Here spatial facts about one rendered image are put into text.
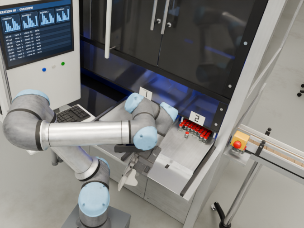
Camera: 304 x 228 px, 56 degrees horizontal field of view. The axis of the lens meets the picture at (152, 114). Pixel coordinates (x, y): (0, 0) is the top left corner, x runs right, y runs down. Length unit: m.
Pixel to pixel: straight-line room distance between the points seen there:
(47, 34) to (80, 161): 0.74
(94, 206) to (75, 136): 0.34
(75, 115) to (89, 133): 0.92
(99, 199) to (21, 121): 0.42
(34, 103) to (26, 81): 0.66
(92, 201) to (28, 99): 0.44
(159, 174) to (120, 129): 0.59
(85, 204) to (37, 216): 1.23
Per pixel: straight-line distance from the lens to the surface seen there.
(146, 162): 1.06
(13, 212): 2.41
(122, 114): 1.73
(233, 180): 2.77
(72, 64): 1.80
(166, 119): 1.03
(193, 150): 1.59
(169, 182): 1.41
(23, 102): 1.01
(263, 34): 1.30
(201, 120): 1.57
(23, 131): 0.93
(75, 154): 1.15
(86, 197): 1.16
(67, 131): 0.90
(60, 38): 1.67
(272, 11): 1.28
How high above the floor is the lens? 1.96
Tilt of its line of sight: 38 degrees down
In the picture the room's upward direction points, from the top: 10 degrees clockwise
